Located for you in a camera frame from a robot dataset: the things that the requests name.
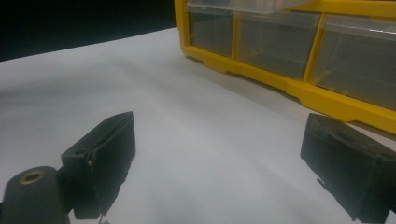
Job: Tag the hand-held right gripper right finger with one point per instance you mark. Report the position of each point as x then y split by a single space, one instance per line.
351 168

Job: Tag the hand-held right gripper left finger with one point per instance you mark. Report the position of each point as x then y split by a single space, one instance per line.
106 161

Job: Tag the yellow and black parts organizer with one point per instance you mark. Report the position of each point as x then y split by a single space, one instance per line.
327 99

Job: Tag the single clear plastic bin drawer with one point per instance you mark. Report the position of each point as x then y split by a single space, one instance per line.
249 5

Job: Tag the grid of clear drawers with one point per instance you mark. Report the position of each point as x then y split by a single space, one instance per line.
274 46

